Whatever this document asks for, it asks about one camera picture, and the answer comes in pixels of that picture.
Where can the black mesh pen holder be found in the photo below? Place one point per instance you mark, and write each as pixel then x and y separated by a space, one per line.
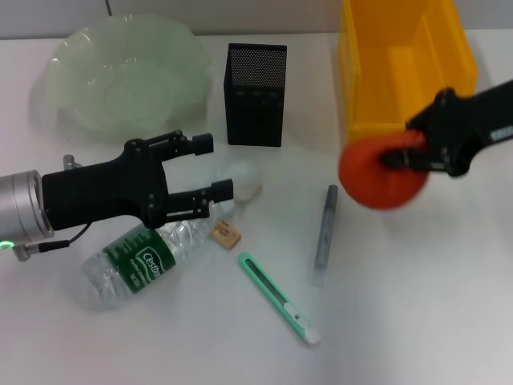
pixel 254 116

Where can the grey marker pen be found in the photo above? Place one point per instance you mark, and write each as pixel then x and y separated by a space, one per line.
pixel 324 232

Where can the yellow plastic bin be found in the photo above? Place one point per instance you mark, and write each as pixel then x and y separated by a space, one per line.
pixel 384 60

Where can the mint green utility knife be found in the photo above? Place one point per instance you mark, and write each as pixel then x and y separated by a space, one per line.
pixel 276 294

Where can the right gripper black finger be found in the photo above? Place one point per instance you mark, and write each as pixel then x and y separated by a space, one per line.
pixel 417 159

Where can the white paper ball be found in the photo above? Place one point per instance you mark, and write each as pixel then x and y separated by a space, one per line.
pixel 244 176

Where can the clear green-label water bottle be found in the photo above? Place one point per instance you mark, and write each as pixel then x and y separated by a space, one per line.
pixel 132 264

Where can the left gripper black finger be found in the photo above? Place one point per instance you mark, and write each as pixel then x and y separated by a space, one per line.
pixel 222 190
pixel 202 144

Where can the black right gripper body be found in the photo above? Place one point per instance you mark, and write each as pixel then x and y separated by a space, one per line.
pixel 461 124

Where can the pale green glass fruit plate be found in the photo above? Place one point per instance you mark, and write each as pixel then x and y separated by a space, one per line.
pixel 120 88

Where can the tan eraser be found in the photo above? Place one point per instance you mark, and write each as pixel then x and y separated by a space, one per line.
pixel 228 236

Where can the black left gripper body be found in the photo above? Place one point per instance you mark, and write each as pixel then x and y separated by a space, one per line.
pixel 96 192

